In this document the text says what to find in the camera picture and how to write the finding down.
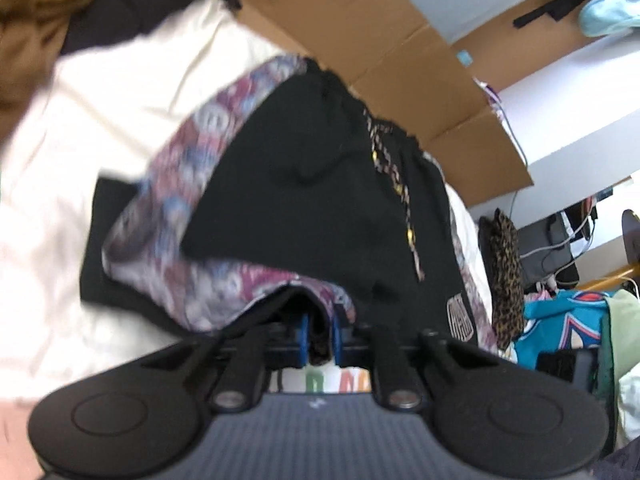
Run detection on brown garment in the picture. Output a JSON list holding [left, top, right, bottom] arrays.
[[1, 0, 92, 139]]

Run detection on black patterned drawstring shorts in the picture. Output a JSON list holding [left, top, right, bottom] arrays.
[[79, 54, 497, 361]]

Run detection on leopard print garment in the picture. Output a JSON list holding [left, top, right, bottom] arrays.
[[478, 208, 525, 350]]

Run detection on white bed sheet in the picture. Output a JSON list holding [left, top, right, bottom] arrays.
[[0, 0, 484, 480]]

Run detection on grey laptop bag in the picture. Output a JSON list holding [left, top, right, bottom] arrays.
[[516, 205, 598, 288]]

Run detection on brown cardboard box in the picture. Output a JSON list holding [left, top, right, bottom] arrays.
[[238, 0, 533, 206]]

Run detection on light green towel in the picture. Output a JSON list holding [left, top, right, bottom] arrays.
[[599, 289, 639, 411]]

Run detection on blue cartoon print cloth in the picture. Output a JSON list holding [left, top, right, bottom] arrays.
[[514, 290, 608, 392]]

